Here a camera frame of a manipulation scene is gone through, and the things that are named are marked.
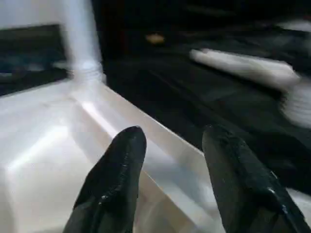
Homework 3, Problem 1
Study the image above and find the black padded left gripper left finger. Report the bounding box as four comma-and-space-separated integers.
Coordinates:
63, 125, 148, 233

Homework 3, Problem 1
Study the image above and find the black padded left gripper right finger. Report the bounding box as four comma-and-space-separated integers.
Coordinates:
202, 124, 311, 233

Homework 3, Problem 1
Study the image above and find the white plastic table top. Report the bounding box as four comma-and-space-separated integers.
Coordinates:
0, 69, 311, 233

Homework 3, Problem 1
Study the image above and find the black work mat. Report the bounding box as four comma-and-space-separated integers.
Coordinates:
101, 46, 311, 195

